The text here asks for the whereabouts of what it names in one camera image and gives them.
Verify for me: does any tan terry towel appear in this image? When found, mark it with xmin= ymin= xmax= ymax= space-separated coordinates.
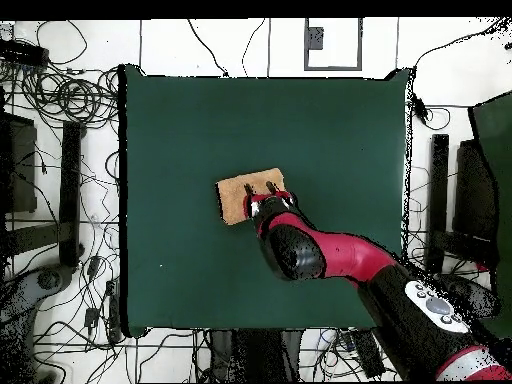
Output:
xmin=214 ymin=166 xmax=287 ymax=227

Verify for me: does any dark green table cloth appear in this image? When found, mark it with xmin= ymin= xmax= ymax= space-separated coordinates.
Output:
xmin=118 ymin=63 xmax=413 ymax=339

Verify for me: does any gray square floor box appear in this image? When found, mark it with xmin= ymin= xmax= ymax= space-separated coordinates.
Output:
xmin=304 ymin=26 xmax=324 ymax=51

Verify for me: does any black rectangular floor device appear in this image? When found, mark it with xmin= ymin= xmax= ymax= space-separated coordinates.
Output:
xmin=347 ymin=328 xmax=386 ymax=379

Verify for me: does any black box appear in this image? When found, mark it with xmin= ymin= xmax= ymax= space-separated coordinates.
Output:
xmin=0 ymin=113 xmax=38 ymax=215
xmin=455 ymin=139 xmax=492 ymax=241

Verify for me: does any gray black floor stand base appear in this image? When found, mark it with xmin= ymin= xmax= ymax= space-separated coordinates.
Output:
xmin=0 ymin=265 xmax=77 ymax=321
xmin=441 ymin=274 xmax=503 ymax=321

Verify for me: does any dark green fabric sheet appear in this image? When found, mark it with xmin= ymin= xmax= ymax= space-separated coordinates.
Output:
xmin=467 ymin=90 xmax=512 ymax=339

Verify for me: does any black power strip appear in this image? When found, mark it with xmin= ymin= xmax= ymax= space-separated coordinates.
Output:
xmin=0 ymin=38 xmax=50 ymax=67

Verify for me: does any gray floor hatch frame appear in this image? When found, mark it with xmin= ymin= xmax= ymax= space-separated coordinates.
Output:
xmin=302 ymin=17 xmax=364 ymax=72

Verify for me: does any thin black floor cable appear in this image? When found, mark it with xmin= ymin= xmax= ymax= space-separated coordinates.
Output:
xmin=186 ymin=18 xmax=230 ymax=77
xmin=240 ymin=17 xmax=267 ymax=77

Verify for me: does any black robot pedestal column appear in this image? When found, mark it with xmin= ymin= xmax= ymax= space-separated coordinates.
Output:
xmin=207 ymin=328 xmax=305 ymax=383

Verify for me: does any black metal stand frame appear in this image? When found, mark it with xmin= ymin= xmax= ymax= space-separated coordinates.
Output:
xmin=3 ymin=120 xmax=86 ymax=268
xmin=424 ymin=133 xmax=499 ymax=275

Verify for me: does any black plug with cable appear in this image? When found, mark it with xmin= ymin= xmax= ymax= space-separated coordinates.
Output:
xmin=410 ymin=93 xmax=452 ymax=131

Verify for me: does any coil of black cables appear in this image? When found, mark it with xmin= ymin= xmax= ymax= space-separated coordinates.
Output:
xmin=21 ymin=67 xmax=120 ymax=129

